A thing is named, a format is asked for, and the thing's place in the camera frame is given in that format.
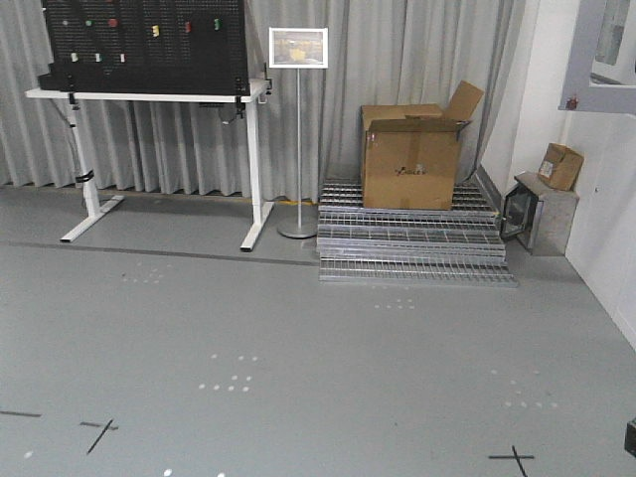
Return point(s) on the grey metal cabinet box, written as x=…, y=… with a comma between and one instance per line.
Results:
x=538, y=216

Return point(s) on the large open cardboard box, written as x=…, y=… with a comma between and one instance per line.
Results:
x=411, y=151

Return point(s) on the stack of steel gratings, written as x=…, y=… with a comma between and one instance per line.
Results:
x=458, y=246

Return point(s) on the grey curtain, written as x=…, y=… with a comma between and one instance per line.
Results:
x=380, y=53

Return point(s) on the small cardboard box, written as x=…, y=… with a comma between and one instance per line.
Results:
x=560, y=167

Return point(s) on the black pegboard panel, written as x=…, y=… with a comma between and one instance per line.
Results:
x=174, y=47

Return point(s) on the sign stand with frame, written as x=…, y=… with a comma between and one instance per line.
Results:
x=294, y=48

